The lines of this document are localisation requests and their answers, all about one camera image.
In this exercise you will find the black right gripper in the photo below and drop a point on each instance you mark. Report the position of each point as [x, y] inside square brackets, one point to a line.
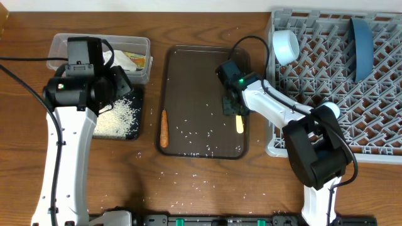
[234, 105]

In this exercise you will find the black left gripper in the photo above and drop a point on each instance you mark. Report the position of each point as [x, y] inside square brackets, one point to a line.
[122, 83]

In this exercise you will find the yellow plastic spoon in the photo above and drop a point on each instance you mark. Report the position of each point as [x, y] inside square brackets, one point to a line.
[239, 124]

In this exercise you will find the white paper napkin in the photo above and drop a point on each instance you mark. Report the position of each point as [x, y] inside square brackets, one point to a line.
[120, 59]

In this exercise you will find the colourful snack wrapper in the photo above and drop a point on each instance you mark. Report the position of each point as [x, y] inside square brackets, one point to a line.
[138, 60]

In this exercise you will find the orange carrot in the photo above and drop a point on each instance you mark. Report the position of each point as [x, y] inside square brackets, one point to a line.
[164, 132]

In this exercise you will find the light blue rice bowl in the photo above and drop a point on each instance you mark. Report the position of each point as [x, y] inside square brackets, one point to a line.
[286, 47]

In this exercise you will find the light blue cup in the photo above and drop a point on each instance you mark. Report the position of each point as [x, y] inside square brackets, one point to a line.
[335, 109]

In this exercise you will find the dark blue bowl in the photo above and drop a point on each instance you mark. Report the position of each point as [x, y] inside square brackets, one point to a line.
[360, 32]

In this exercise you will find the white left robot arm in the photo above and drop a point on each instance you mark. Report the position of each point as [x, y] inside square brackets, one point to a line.
[74, 98]

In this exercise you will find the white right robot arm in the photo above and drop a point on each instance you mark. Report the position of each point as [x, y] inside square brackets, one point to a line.
[317, 151]

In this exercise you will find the black waste tray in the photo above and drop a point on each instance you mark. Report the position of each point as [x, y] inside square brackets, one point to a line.
[132, 125]

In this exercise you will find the clear plastic waste bin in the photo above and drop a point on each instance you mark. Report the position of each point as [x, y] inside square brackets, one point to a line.
[132, 44]

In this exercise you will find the grey dishwasher rack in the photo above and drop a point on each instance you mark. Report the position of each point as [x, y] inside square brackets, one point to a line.
[370, 110]

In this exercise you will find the white rice pile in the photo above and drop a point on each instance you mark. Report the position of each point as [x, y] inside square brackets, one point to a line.
[116, 120]

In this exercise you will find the dark brown serving tray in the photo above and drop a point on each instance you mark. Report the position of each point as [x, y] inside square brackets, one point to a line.
[191, 95]

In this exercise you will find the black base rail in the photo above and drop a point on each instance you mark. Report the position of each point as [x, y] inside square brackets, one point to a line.
[124, 216]

